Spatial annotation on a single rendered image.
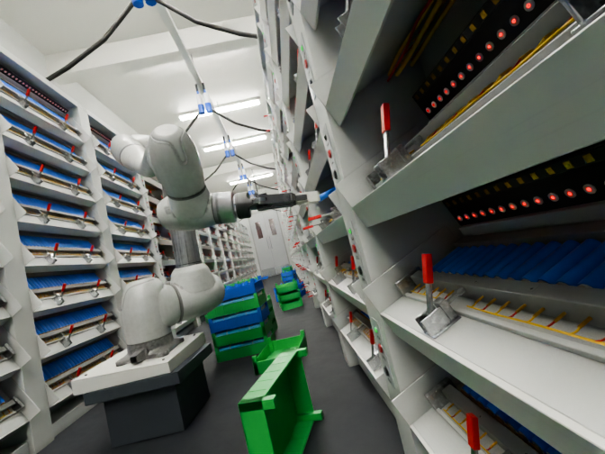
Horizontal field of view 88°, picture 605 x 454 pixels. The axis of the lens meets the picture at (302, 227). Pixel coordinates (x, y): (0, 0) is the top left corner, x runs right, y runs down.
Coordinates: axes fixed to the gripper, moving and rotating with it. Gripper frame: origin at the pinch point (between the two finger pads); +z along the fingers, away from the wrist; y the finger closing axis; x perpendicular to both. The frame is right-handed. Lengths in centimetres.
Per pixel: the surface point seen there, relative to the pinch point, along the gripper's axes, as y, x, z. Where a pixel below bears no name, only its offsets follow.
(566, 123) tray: -76, 12, 6
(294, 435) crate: -1, 63, -11
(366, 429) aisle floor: -6, 61, 7
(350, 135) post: -34.4, -4.3, 6.5
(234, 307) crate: 89, 40, -40
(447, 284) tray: -49, 22, 13
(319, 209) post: 35.6, -1.3, 7.2
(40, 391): 42, 55, -108
